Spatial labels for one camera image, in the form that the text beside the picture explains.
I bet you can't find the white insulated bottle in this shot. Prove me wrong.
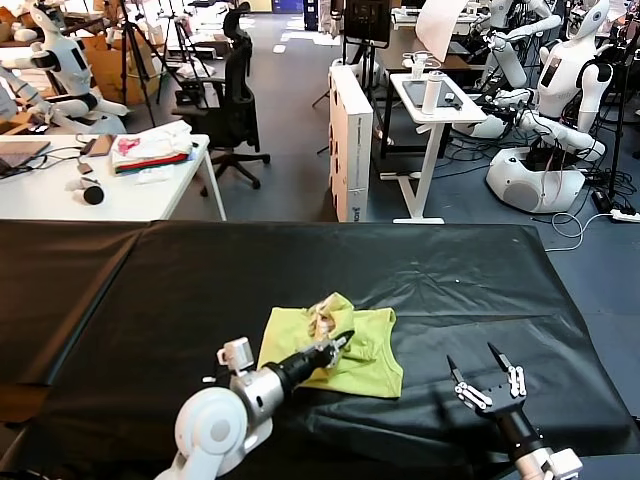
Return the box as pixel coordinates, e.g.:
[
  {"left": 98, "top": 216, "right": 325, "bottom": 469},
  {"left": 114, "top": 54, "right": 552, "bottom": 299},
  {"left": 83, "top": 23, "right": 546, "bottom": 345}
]
[{"left": 420, "top": 71, "right": 444, "bottom": 116}]

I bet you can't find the short black tripod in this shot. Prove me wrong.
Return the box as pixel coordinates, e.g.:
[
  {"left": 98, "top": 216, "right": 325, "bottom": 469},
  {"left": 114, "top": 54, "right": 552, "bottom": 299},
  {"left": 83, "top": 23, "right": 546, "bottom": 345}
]
[{"left": 169, "top": 14, "right": 214, "bottom": 109}]

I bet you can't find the grey tablet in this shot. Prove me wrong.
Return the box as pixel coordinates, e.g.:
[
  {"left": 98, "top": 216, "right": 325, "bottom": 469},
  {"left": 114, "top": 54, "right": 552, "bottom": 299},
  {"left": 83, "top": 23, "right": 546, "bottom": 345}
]
[{"left": 402, "top": 79, "right": 464, "bottom": 109}]

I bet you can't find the white floor cable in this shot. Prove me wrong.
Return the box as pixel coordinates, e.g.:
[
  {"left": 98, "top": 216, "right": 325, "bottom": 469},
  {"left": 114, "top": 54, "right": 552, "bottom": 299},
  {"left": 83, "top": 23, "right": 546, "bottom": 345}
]
[{"left": 543, "top": 212, "right": 614, "bottom": 253}]

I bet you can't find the white humanoid robot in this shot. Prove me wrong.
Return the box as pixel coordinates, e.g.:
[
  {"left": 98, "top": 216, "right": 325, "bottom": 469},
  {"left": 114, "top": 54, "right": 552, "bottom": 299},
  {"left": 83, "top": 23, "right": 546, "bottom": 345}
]
[
  {"left": 0, "top": 0, "right": 129, "bottom": 136},
  {"left": 483, "top": 0, "right": 614, "bottom": 215}
]

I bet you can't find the yellow-green t-shirt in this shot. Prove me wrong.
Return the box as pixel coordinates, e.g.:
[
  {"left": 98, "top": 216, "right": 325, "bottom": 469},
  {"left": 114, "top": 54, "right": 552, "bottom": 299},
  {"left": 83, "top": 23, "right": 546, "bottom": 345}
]
[{"left": 257, "top": 292, "right": 404, "bottom": 400}]

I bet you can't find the small white drone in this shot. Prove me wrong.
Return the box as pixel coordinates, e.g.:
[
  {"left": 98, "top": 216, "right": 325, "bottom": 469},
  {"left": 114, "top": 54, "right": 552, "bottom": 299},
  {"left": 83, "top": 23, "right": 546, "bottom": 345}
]
[{"left": 402, "top": 52, "right": 444, "bottom": 81}]

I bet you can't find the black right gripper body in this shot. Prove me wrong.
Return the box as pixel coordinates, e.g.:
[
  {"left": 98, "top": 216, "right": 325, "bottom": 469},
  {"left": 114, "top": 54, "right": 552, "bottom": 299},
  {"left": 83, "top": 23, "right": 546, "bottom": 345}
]
[{"left": 472, "top": 384, "right": 546, "bottom": 454}]

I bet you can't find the black monitor on stand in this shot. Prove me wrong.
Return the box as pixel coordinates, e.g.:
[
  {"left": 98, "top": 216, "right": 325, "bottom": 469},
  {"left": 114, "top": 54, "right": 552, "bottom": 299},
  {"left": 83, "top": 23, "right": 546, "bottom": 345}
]
[{"left": 342, "top": 0, "right": 391, "bottom": 50}]

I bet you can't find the small white standing desk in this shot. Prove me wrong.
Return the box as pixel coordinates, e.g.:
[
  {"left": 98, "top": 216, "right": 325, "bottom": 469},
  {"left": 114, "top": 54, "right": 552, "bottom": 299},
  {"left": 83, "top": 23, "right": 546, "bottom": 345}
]
[{"left": 378, "top": 72, "right": 489, "bottom": 225}]

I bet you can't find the white humanoid robot left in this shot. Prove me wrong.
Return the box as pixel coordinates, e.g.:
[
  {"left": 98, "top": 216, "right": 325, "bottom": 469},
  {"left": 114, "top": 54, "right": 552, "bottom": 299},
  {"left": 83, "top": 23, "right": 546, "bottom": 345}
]
[{"left": 0, "top": 0, "right": 129, "bottom": 136}]

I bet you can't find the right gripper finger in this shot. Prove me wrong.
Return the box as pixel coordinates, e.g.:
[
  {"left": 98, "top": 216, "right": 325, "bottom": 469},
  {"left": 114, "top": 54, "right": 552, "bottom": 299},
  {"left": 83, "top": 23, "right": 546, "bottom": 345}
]
[
  {"left": 446, "top": 354, "right": 494, "bottom": 410},
  {"left": 487, "top": 342, "right": 526, "bottom": 399}
]

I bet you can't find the stack of folded clothes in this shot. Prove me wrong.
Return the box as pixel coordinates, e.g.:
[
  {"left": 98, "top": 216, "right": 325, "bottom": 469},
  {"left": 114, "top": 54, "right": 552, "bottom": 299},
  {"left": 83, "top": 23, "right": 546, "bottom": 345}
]
[{"left": 109, "top": 121, "right": 194, "bottom": 176}]

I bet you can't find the white humanoid robot right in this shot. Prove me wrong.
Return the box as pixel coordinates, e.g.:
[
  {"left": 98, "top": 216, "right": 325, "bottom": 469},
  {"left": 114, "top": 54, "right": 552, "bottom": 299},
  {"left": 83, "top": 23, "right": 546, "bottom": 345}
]
[{"left": 483, "top": 0, "right": 614, "bottom": 215}]

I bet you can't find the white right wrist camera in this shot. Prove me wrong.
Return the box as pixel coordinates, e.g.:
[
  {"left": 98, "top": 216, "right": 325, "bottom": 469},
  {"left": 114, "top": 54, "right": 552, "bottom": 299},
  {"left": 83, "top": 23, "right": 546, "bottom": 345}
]
[{"left": 544, "top": 448, "right": 584, "bottom": 480}]

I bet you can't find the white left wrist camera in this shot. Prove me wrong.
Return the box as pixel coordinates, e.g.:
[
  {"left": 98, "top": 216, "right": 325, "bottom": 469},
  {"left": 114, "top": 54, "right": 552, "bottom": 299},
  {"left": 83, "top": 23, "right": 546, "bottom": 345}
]
[{"left": 216, "top": 338, "right": 256, "bottom": 376}]

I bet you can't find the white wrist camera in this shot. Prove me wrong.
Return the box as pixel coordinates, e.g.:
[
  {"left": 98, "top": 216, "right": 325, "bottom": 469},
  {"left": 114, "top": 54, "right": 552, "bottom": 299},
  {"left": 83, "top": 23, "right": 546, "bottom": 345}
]
[
  {"left": 544, "top": 448, "right": 584, "bottom": 480},
  {"left": 216, "top": 338, "right": 256, "bottom": 376}
]

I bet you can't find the grey laptop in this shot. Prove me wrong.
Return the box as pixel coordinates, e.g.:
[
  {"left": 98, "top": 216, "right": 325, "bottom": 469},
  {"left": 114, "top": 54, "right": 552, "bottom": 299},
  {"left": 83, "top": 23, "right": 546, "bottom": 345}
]
[{"left": 0, "top": 141, "right": 51, "bottom": 180}]

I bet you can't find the white curved board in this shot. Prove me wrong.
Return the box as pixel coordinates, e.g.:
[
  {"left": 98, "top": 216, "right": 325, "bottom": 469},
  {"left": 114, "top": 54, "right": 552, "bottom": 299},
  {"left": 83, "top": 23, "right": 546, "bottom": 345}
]
[{"left": 416, "top": 0, "right": 464, "bottom": 64}]

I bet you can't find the tall white cardboard box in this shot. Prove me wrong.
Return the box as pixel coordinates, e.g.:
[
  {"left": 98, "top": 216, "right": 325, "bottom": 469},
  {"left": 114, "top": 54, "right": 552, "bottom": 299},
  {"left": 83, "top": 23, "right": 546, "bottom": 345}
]
[{"left": 327, "top": 65, "right": 374, "bottom": 224}]

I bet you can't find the black office chair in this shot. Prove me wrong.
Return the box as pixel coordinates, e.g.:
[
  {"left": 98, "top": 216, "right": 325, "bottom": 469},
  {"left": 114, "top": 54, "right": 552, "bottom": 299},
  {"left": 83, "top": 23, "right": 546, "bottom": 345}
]
[{"left": 171, "top": 2, "right": 271, "bottom": 197}]

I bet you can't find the tall black tripod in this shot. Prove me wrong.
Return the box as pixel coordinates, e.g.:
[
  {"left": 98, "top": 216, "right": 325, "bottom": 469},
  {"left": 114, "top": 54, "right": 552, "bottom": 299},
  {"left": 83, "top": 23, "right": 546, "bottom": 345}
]
[{"left": 117, "top": 0, "right": 174, "bottom": 129}]

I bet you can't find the black light stand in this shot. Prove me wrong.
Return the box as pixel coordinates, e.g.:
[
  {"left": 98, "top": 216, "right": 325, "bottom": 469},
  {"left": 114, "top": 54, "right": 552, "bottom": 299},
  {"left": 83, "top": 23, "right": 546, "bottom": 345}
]
[{"left": 594, "top": 29, "right": 640, "bottom": 211}]

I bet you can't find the brown phone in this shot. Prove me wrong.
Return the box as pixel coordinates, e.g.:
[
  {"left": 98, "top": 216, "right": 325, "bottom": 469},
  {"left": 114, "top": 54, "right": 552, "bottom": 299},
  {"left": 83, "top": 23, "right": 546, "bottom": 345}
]
[{"left": 87, "top": 135, "right": 117, "bottom": 159}]

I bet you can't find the brown cardboard box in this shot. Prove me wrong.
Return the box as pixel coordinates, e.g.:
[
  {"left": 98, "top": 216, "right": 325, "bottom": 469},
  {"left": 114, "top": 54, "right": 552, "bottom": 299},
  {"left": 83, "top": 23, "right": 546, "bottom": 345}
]
[{"left": 79, "top": 34, "right": 166, "bottom": 106}]

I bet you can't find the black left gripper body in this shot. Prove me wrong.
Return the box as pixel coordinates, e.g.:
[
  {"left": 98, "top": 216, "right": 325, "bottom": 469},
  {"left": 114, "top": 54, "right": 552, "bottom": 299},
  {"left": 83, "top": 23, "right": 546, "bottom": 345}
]
[{"left": 272, "top": 347, "right": 332, "bottom": 387}]

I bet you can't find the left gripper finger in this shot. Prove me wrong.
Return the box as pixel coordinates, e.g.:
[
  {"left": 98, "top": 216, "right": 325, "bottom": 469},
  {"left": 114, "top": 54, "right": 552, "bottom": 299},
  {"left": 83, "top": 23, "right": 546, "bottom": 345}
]
[
  {"left": 324, "top": 332, "right": 356, "bottom": 369},
  {"left": 314, "top": 329, "right": 355, "bottom": 352}
]

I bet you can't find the long white desk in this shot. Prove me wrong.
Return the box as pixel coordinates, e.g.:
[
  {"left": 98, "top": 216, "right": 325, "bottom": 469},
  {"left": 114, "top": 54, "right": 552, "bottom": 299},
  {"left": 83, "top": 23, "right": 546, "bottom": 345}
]
[{"left": 0, "top": 133, "right": 227, "bottom": 224}]

